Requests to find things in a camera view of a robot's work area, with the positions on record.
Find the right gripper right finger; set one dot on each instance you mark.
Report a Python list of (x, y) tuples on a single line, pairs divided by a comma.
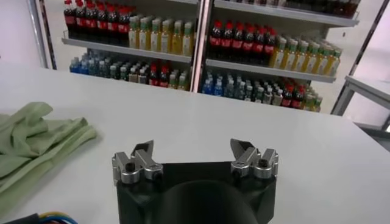
[(253, 162)]

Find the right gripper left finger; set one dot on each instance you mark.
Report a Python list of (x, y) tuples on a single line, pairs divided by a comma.
[(140, 165)]

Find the light green t-shirt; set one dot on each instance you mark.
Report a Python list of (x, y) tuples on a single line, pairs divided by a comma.
[(30, 143)]

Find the metal drinks shelving unit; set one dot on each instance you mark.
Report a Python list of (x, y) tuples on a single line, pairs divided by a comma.
[(128, 51), (268, 71)]

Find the yellow tea bottle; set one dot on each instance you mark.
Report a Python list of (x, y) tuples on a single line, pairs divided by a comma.
[(144, 38), (322, 64), (334, 66), (289, 59), (133, 36), (188, 44), (311, 62), (278, 58), (166, 41), (155, 39), (177, 42), (300, 61)]

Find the white metal side table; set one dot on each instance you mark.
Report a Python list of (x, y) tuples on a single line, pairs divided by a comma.
[(365, 88)]

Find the black window frame pole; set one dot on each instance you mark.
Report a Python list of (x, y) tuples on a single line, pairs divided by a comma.
[(48, 39)]

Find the grey window frame pole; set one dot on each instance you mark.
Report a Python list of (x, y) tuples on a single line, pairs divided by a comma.
[(36, 33)]

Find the dark slanted frame pole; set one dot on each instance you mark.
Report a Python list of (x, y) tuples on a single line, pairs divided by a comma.
[(368, 36)]

